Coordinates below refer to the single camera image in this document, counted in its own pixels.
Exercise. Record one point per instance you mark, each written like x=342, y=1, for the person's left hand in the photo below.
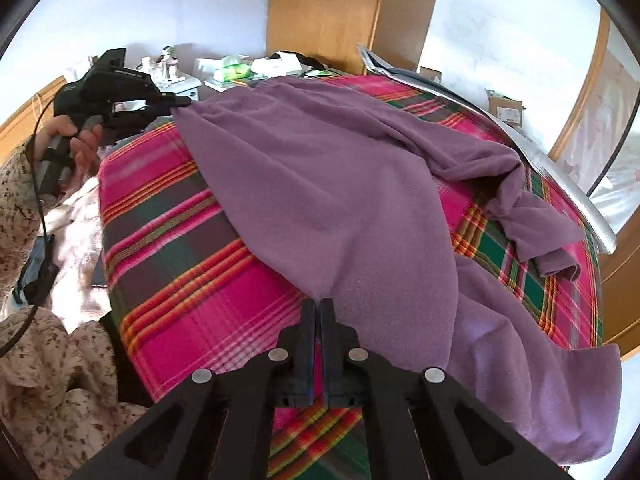
x=87, y=147

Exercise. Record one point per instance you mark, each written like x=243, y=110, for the black pouch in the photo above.
x=310, y=60

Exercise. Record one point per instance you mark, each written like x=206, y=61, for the clear plastic door curtain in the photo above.
x=610, y=125

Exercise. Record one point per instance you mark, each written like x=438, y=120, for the wooden headboard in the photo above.
x=30, y=105

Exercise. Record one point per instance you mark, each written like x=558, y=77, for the purple fleece pants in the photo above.
x=325, y=170

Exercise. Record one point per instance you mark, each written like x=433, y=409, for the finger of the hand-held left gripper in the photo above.
x=170, y=101
x=130, y=120

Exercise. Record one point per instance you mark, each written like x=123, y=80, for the pink green plaid bed sheet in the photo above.
x=165, y=240

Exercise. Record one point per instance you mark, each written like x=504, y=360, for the silver foil mat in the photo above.
x=550, y=170

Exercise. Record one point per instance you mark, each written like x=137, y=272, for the green wet wipes pack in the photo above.
x=235, y=67

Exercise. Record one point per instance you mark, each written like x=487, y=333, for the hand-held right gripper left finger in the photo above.
x=307, y=360

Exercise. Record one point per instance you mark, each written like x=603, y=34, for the small open cardboard box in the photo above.
x=430, y=75

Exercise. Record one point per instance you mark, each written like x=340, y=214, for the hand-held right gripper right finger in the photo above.
x=330, y=360

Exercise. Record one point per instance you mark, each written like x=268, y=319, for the white tissue pack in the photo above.
x=272, y=66

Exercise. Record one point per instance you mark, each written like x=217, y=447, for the person's left forearm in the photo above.
x=20, y=200

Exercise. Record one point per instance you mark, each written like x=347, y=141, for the person's floral clothing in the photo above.
x=60, y=400

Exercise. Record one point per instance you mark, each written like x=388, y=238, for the wooden wardrobe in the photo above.
x=325, y=10

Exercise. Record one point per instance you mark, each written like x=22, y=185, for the cluttered folding table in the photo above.
x=220, y=84

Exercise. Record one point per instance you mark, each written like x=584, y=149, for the labelled cardboard box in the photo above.
x=505, y=107

